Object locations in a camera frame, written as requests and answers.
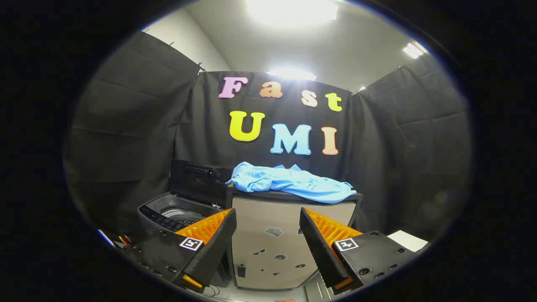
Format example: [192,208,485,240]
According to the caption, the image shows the black backdrop cloth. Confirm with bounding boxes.
[63,31,472,246]

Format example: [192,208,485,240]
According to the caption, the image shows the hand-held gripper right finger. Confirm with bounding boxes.
[299,207,420,295]

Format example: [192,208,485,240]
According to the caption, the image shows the ceiling light above backdrop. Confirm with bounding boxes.
[268,67,318,81]

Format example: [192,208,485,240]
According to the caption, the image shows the grey cabinet with dark top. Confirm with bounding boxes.
[227,187,364,291]

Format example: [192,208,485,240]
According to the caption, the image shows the small rectangular ceiling light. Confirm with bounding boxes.
[402,41,429,60]

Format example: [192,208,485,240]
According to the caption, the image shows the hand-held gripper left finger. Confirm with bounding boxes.
[126,208,237,294]

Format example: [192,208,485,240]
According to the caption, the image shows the thin floor cables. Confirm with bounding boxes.
[203,283,230,299]

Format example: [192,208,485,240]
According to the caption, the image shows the large ceiling light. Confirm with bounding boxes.
[245,0,339,26]

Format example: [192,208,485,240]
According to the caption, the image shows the light blue collared shirt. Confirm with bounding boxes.
[226,161,357,204]

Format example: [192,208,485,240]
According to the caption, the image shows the grey top-load washing machine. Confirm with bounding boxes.
[138,192,232,288]

